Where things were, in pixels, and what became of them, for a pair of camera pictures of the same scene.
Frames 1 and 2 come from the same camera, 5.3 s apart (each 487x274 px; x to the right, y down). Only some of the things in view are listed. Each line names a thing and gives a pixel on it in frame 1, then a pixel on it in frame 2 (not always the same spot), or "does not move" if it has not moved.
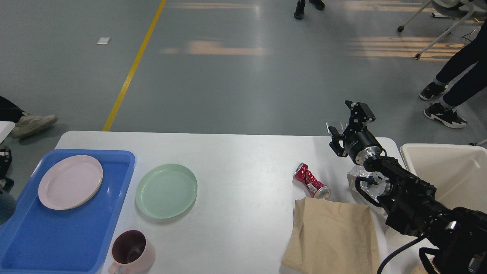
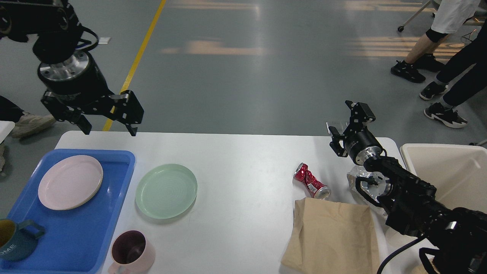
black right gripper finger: [335, 145] does not move
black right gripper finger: [361, 114] does not move
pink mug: [131, 253] does not move
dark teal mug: [8, 207] -> [16, 244]
